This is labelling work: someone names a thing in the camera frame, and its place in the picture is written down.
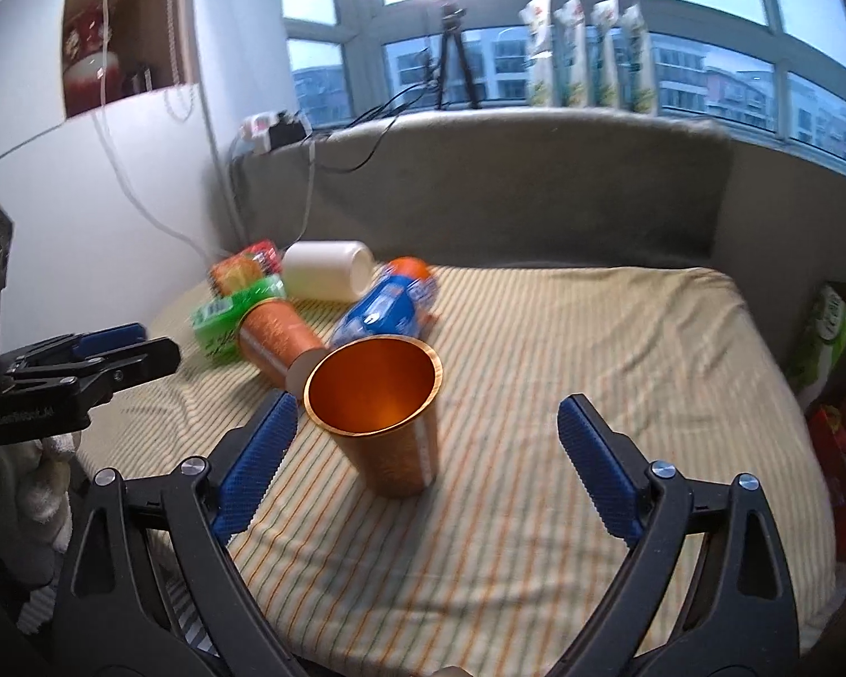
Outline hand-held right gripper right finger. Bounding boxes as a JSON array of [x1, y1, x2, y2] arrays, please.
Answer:
[[540, 395, 799, 677]]

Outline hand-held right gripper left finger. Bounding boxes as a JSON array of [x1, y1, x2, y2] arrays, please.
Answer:
[[55, 389, 310, 677]]

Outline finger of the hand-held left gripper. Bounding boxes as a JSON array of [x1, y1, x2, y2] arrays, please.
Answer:
[[6, 337, 182, 411], [7, 323, 146, 371]]

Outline orange metal cup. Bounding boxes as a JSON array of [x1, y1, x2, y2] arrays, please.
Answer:
[[305, 337, 444, 498], [237, 299, 328, 392]]

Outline lying orange metal cup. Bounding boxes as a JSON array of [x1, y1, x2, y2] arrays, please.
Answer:
[[237, 299, 328, 392]]

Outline striped bed sheet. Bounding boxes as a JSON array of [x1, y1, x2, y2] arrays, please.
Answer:
[[77, 264, 839, 677]]

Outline green snack packet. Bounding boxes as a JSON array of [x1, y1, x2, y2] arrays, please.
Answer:
[[190, 275, 288, 366]]

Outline red orange snack packet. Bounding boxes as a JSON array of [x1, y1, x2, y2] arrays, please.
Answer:
[[207, 240, 284, 297]]

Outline white fluffy cloth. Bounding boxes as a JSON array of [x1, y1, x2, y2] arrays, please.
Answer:
[[0, 430, 80, 583]]

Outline white plastic jar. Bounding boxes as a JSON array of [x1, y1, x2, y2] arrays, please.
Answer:
[[281, 240, 377, 304]]

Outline blue plastic bottle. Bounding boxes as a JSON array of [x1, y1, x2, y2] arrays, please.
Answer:
[[332, 257, 441, 352]]

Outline green paper bag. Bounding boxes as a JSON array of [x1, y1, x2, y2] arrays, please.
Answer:
[[784, 280, 846, 410]]

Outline white power strip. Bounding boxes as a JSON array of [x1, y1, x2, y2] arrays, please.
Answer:
[[237, 110, 312, 156]]

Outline red white pot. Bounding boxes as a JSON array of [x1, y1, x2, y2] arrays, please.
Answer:
[[63, 3, 122, 117]]

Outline grey padded headboard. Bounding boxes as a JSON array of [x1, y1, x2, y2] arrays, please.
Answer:
[[229, 111, 846, 311]]

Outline black tripod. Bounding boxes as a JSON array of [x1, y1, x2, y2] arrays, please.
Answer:
[[433, 0, 483, 112]]

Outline white cable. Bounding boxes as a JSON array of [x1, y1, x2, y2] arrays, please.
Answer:
[[0, 0, 237, 265]]

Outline wooden wall shelf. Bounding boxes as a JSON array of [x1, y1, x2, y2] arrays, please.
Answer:
[[60, 0, 202, 121]]

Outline black cable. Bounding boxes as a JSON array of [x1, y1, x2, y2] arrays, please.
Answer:
[[303, 49, 442, 174]]

